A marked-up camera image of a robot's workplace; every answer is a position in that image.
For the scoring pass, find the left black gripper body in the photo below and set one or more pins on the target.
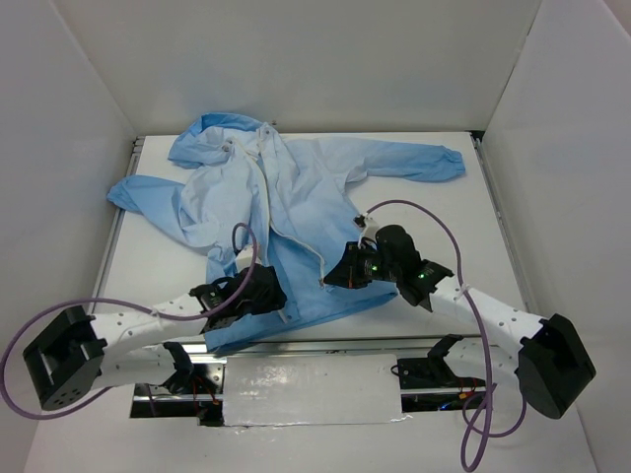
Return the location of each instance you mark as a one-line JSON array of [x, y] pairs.
[[268, 289]]

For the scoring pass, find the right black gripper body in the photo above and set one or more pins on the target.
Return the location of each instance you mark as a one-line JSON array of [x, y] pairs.
[[348, 269]]

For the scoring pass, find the light blue hooded jacket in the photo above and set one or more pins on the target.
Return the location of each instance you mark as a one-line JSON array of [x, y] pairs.
[[292, 196]]

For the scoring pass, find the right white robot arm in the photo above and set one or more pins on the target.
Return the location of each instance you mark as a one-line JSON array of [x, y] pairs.
[[551, 364]]

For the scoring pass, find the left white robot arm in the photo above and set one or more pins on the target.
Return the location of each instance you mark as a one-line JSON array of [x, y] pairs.
[[78, 352]]

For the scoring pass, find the white foam block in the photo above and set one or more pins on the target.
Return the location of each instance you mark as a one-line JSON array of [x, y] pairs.
[[305, 391]]

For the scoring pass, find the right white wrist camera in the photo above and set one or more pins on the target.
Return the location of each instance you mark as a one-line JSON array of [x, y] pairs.
[[368, 227]]

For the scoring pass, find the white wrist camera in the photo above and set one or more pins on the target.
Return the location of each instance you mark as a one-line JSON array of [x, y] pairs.
[[368, 227], [244, 259]]

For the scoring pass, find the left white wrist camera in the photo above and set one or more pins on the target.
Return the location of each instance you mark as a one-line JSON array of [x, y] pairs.
[[244, 259]]

